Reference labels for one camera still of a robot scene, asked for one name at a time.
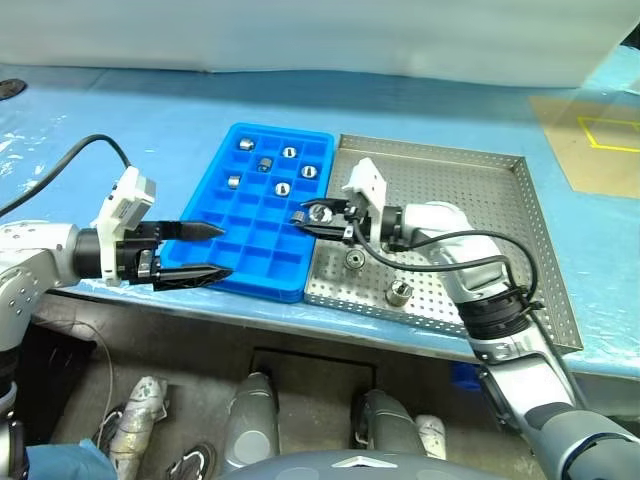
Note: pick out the blue plastic box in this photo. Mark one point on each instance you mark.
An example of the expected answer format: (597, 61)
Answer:
(462, 377)

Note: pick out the dirty white rounded foot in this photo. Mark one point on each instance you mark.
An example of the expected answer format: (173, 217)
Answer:
(430, 435)
(137, 420)

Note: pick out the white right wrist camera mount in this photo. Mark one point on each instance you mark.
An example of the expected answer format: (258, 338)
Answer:
(370, 180)

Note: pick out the white backdrop panel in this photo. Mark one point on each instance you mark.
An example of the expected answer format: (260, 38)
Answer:
(300, 30)

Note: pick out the blue cloth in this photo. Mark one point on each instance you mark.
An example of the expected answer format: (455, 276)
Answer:
(60, 462)

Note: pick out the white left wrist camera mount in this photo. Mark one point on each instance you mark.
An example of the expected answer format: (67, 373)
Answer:
(122, 200)

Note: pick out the dark grey robot leg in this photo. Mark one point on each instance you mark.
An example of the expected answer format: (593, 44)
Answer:
(385, 420)
(252, 425)

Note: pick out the grey robot torso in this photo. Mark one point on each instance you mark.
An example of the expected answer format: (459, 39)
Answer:
(350, 467)

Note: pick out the black sneaker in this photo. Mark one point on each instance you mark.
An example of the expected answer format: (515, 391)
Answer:
(107, 430)
(192, 462)

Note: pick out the small metal roller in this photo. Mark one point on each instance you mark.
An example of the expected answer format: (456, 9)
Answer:
(320, 214)
(397, 292)
(233, 181)
(245, 144)
(283, 188)
(289, 151)
(264, 163)
(298, 216)
(308, 171)

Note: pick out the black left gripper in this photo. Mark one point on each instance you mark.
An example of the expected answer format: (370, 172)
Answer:
(135, 255)

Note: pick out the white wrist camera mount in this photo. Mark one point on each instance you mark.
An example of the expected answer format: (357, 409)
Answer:
(122, 200)
(370, 180)

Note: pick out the black floor plate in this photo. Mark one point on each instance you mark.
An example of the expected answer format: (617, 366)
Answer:
(320, 365)

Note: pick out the black round table grommet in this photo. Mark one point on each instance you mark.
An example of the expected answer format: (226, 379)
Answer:
(10, 89)

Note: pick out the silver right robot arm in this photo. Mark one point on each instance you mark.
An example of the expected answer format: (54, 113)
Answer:
(450, 230)

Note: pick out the metal nut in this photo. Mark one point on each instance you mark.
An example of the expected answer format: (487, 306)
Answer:
(355, 259)

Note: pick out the blue plastic compartment tray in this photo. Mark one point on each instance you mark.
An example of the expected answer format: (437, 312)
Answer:
(260, 250)

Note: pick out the brown cardboard sheet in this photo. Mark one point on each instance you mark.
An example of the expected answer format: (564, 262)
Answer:
(575, 165)

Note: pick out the perforated steel tray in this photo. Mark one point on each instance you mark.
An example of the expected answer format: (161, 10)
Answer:
(450, 185)

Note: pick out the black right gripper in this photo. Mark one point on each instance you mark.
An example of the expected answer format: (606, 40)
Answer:
(357, 225)

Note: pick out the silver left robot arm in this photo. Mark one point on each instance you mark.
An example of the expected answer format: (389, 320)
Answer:
(30, 250)

